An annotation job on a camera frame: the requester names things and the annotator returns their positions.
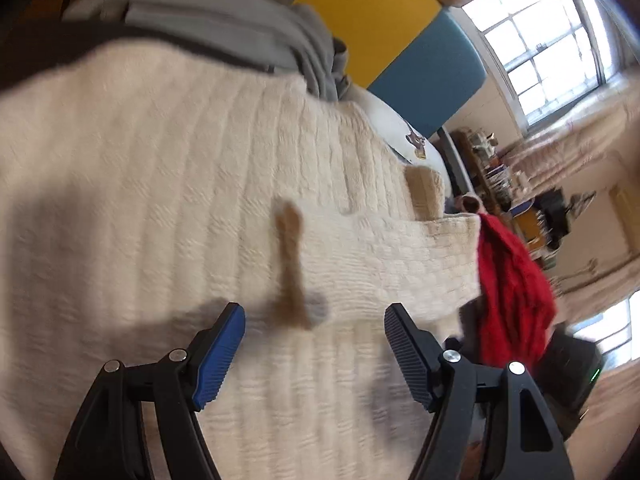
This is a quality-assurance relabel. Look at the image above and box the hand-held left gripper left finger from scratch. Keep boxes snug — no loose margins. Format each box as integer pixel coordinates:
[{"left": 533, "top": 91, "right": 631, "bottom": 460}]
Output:
[{"left": 54, "top": 302, "right": 247, "bottom": 480}]

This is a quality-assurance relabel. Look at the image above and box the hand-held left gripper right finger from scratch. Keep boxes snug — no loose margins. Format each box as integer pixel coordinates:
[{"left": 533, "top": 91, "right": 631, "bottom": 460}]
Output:
[{"left": 384, "top": 302, "right": 573, "bottom": 480}]

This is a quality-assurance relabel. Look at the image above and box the cream knit sweater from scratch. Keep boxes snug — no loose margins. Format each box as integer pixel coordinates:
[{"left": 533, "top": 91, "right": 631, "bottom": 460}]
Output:
[{"left": 0, "top": 42, "right": 483, "bottom": 480}]

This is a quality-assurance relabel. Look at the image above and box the small window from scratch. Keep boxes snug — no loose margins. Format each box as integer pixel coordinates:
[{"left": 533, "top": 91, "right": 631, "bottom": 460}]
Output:
[{"left": 570, "top": 291, "right": 640, "bottom": 372}]

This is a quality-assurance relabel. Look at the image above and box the red knit garment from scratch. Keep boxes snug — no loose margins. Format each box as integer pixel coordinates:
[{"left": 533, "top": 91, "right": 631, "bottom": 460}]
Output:
[{"left": 475, "top": 212, "right": 558, "bottom": 368}]

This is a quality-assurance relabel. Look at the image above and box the cluttered shelf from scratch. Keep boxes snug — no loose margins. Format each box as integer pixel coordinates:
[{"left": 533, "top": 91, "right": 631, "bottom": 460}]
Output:
[{"left": 450, "top": 127, "right": 573, "bottom": 263}]

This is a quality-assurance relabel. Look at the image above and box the white printed pillow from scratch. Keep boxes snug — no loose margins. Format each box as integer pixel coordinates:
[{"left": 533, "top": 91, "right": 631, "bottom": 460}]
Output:
[{"left": 345, "top": 85, "right": 448, "bottom": 181}]

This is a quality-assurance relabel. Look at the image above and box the beige curtain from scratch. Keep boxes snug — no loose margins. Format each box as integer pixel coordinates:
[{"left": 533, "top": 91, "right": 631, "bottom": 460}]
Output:
[{"left": 500, "top": 75, "right": 640, "bottom": 201}]

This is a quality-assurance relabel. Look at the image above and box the teal panel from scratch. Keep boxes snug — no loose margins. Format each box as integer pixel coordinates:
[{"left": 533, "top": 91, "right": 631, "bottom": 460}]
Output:
[{"left": 367, "top": 10, "right": 488, "bottom": 141}]

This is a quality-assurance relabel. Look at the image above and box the large paned window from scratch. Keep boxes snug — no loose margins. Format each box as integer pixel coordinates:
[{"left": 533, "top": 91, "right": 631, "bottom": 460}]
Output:
[{"left": 462, "top": 0, "right": 621, "bottom": 127}]

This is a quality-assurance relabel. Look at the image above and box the grey hoodie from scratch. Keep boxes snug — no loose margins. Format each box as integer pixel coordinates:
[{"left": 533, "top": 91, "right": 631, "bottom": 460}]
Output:
[{"left": 65, "top": 0, "right": 351, "bottom": 103}]

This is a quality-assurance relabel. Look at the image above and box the dark cloth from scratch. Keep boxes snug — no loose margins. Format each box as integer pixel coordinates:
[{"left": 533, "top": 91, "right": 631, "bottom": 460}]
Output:
[{"left": 0, "top": 20, "right": 276, "bottom": 93}]

